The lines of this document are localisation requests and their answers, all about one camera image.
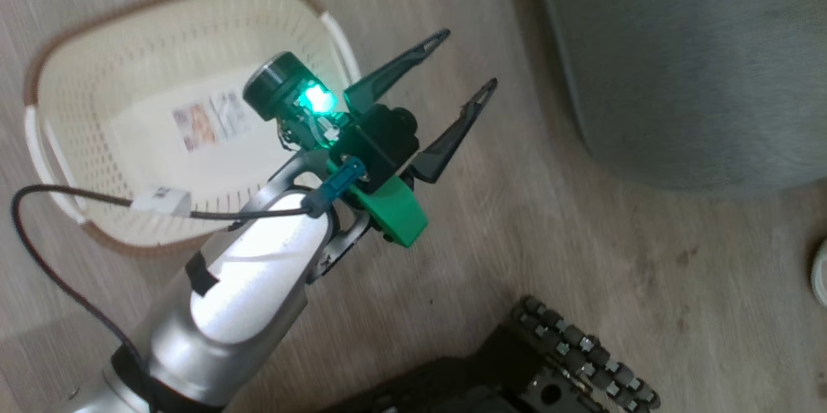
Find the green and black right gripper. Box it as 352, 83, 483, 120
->
244, 28, 499, 249

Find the grey fabric furniture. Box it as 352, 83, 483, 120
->
530, 0, 827, 195

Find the paper sticker in basket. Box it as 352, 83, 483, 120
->
173, 90, 254, 153

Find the cream plastic laundry basket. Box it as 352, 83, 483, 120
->
23, 0, 362, 256

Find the small white round object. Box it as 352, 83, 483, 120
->
810, 238, 827, 308

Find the black cable with white label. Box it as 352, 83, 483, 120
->
10, 158, 368, 375

